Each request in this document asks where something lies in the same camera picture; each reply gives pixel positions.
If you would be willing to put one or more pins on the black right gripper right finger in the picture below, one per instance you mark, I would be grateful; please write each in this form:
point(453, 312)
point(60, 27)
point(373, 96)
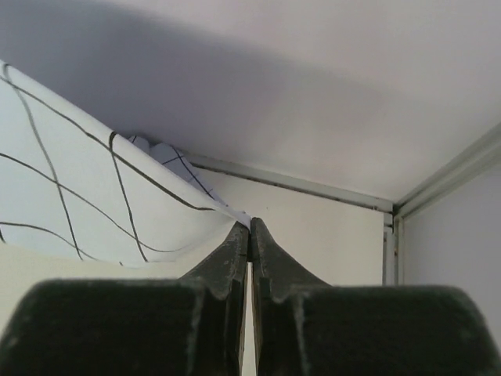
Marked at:
point(305, 326)

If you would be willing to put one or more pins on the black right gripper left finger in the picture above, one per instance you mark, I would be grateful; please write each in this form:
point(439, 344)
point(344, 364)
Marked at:
point(192, 325)

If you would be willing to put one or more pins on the white black-grid tablecloth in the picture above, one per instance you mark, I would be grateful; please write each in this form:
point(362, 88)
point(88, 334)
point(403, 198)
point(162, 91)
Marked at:
point(72, 187)

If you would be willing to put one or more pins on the aluminium enclosure frame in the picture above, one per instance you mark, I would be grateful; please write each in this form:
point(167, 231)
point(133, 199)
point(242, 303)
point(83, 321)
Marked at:
point(347, 235)

